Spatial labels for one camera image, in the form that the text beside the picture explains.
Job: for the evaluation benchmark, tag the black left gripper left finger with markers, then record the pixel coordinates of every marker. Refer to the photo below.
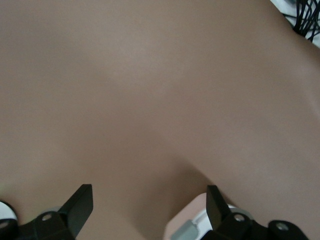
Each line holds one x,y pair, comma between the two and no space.
77,207

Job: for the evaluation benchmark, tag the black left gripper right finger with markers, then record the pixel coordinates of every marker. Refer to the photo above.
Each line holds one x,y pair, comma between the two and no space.
217,212

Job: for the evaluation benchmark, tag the white box lid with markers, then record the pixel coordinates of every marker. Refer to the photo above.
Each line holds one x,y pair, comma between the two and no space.
186,230

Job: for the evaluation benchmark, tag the pink plastic box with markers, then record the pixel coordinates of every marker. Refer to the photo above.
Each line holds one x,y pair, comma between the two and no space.
180,212

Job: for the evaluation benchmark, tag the brown table cover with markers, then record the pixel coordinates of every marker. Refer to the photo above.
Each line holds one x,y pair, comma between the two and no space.
150,100

